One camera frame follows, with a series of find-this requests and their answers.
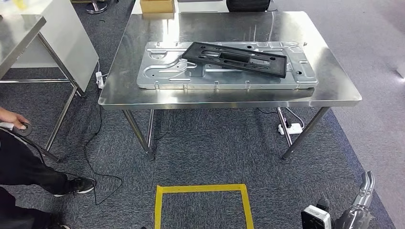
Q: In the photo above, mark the white power strip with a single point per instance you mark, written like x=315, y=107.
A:
x=100, y=80
x=294, y=129

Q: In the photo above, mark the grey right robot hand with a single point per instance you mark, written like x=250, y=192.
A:
x=359, y=211

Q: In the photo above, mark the brown cardboard box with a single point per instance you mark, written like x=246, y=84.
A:
x=157, y=5

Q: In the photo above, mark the chrome stanchion base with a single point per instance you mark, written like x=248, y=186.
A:
x=96, y=8

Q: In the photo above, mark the steel side table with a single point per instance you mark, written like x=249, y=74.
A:
x=15, y=34

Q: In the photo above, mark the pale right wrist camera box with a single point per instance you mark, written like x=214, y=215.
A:
x=314, y=218

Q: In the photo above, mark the stainless steel workbench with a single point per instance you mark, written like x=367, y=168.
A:
x=221, y=28

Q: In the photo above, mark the person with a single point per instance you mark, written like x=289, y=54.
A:
x=19, y=164

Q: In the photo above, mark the black zip case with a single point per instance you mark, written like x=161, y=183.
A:
x=248, y=4

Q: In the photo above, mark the stamped metal plate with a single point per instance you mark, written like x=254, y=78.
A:
x=164, y=79

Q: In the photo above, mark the person's left hand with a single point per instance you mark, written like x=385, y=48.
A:
x=11, y=118

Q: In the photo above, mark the black plastic panel part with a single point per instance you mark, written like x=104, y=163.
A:
x=278, y=68

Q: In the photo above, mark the round handheld stop button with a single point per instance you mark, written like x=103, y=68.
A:
x=27, y=130

